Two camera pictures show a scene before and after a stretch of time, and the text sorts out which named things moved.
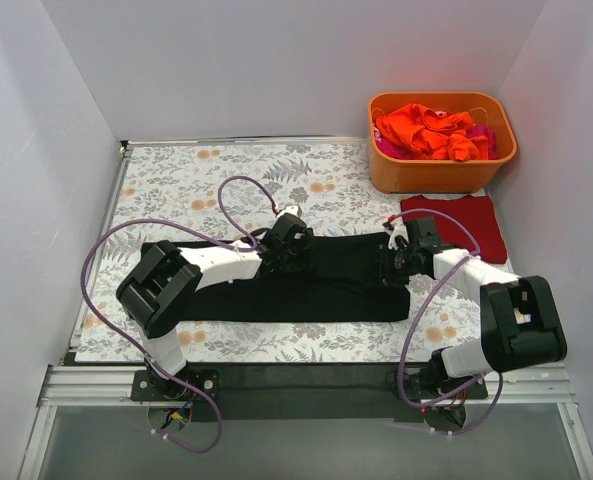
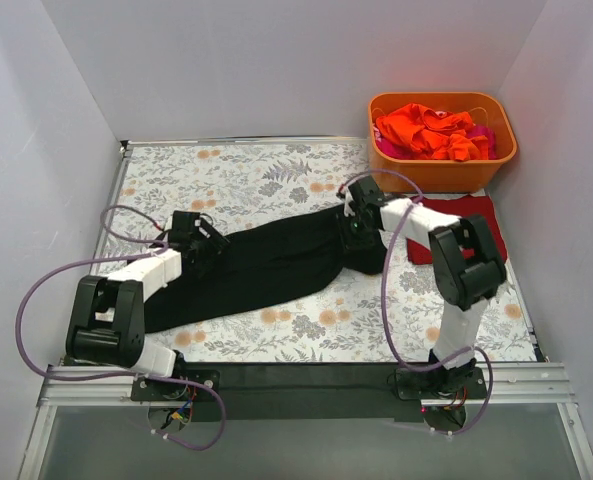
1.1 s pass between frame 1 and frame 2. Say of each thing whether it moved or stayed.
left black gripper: moved
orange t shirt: stayed
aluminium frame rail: stayed
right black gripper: moved
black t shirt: moved
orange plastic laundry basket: stayed
